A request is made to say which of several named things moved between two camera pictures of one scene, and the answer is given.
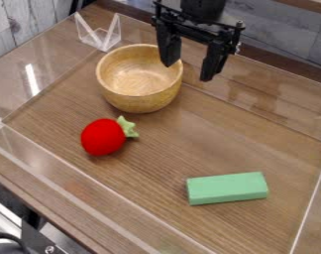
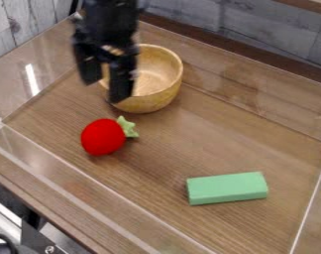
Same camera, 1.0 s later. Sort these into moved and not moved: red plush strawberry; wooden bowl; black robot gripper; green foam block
Moved: black robot gripper
Not moved: red plush strawberry; wooden bowl; green foam block
